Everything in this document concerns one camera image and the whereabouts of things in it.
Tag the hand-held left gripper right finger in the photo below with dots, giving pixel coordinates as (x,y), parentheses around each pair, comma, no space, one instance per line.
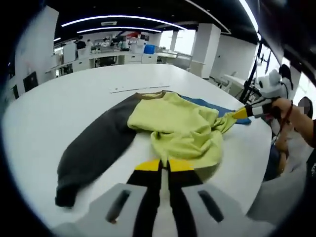
(182,197)

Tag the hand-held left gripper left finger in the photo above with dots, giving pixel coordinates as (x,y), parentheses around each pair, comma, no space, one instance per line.
(145,197)

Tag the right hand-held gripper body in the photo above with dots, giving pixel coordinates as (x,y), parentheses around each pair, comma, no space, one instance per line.
(269,85)

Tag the yellow black blue garment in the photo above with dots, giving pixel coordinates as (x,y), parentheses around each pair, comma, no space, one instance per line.
(177,123)

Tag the person's right hand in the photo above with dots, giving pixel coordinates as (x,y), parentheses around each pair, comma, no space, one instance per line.
(281,106)

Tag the black tripod stand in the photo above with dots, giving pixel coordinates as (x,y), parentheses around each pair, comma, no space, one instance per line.
(249,81)

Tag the person's blue trousers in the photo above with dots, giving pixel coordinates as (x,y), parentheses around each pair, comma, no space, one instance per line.
(271,163)

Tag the blue storage bin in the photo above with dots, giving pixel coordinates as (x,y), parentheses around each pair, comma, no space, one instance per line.
(149,49)

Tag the black office chair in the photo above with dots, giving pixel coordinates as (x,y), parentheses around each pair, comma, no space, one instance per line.
(30,81)

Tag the white tall cabinet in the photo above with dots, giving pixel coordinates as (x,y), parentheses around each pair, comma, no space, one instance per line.
(69,53)

